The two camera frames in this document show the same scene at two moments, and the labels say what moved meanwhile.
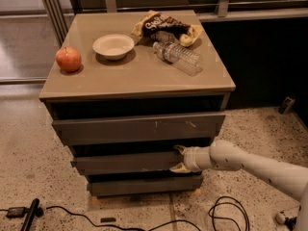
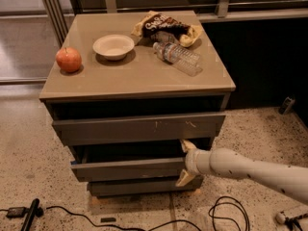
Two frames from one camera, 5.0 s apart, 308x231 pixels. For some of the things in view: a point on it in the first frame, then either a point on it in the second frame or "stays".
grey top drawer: [83, 130] stays
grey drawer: [125, 162] to [161, 169]
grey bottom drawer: [127, 185] stays
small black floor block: [108, 219] stays
